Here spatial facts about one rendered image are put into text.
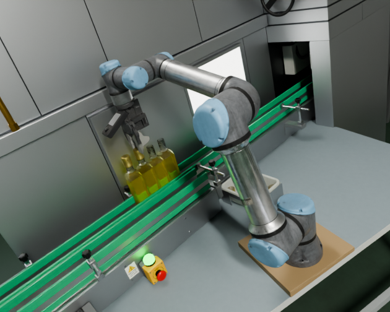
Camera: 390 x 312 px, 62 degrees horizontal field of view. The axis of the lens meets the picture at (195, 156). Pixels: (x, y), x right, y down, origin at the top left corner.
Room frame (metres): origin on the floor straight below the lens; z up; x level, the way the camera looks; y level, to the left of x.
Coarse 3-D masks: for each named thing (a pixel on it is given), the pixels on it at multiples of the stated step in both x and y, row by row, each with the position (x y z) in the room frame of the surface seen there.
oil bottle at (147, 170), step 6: (138, 168) 1.17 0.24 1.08; (144, 168) 1.15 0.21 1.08; (150, 168) 1.16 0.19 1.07; (144, 174) 1.14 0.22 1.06; (150, 174) 1.16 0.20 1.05; (144, 180) 1.15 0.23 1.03; (150, 180) 1.15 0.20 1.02; (156, 180) 1.17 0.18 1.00; (150, 186) 1.15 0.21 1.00; (156, 186) 1.16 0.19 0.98; (150, 192) 1.14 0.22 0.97
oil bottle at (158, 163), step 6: (156, 156) 1.20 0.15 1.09; (150, 162) 1.19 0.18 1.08; (156, 162) 1.18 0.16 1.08; (162, 162) 1.20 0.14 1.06; (156, 168) 1.18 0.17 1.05; (162, 168) 1.19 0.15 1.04; (156, 174) 1.18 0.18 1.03; (162, 174) 1.19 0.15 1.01; (168, 174) 1.21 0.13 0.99; (162, 180) 1.18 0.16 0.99; (168, 180) 1.20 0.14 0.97; (162, 186) 1.18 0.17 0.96
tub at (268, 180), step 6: (228, 180) 1.25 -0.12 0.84; (264, 180) 1.20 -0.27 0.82; (270, 180) 1.18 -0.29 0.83; (276, 180) 1.15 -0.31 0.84; (222, 186) 1.22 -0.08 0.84; (228, 186) 1.24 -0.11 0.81; (234, 186) 1.26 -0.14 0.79; (276, 186) 1.11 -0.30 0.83; (234, 192) 1.15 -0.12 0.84; (270, 192) 1.09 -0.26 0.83
